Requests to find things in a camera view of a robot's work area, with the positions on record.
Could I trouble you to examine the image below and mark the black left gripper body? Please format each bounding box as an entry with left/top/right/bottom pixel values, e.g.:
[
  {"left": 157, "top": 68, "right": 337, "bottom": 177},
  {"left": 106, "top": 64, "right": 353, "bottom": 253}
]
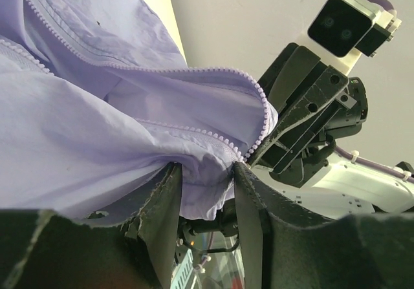
[{"left": 255, "top": 59, "right": 368, "bottom": 186}]

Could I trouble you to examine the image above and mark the lavender purple jacket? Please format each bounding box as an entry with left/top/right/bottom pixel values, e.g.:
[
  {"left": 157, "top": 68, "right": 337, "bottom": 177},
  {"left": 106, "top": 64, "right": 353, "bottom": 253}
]
[{"left": 1, "top": 0, "right": 278, "bottom": 220}]

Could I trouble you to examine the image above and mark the grey slotted cable duct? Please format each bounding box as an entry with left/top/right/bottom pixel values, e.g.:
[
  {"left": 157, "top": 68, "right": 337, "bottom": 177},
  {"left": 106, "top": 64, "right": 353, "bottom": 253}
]
[{"left": 170, "top": 250, "right": 200, "bottom": 289}]

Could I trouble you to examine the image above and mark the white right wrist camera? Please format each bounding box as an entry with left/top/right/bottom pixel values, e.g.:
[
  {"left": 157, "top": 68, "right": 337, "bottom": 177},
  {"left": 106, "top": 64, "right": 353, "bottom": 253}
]
[{"left": 296, "top": 0, "right": 402, "bottom": 76}]

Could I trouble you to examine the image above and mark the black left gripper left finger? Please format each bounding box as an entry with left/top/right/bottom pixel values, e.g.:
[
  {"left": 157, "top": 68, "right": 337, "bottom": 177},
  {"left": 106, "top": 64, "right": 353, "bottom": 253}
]
[{"left": 268, "top": 46, "right": 321, "bottom": 108}]

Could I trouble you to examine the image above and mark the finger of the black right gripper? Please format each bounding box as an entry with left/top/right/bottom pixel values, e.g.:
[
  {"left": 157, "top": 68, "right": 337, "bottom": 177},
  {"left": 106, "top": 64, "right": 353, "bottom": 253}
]
[
  {"left": 1, "top": 163, "right": 182, "bottom": 288},
  {"left": 233, "top": 163, "right": 413, "bottom": 288}
]

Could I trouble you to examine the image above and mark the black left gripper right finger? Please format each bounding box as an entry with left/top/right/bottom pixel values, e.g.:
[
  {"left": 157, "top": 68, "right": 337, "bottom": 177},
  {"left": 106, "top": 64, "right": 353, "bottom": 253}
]
[{"left": 248, "top": 66, "right": 349, "bottom": 167}]

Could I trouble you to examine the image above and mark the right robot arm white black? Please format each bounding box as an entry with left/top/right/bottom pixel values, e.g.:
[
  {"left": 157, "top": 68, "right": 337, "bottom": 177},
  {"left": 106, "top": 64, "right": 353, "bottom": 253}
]
[{"left": 1, "top": 150, "right": 413, "bottom": 288}]

